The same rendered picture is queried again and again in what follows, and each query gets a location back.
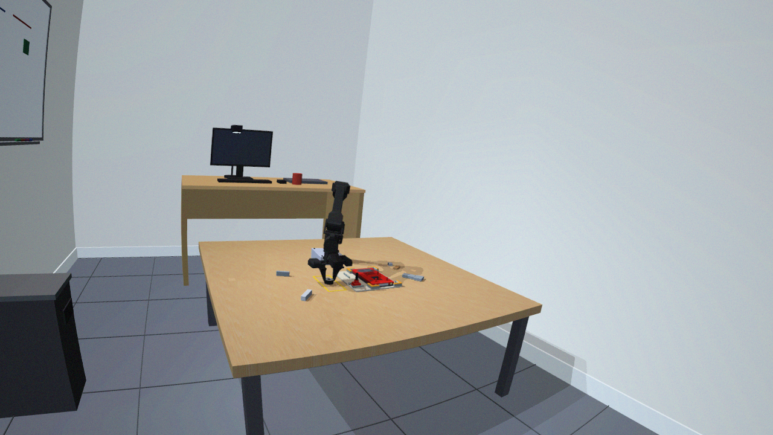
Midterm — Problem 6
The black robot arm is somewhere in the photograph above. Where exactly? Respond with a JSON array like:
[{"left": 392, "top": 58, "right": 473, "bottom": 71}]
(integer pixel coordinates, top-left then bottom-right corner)
[{"left": 323, "top": 181, "right": 350, "bottom": 268}]

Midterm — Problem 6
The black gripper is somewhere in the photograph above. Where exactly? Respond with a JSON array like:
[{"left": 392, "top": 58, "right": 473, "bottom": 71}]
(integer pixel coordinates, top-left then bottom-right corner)
[{"left": 308, "top": 250, "right": 353, "bottom": 282}]

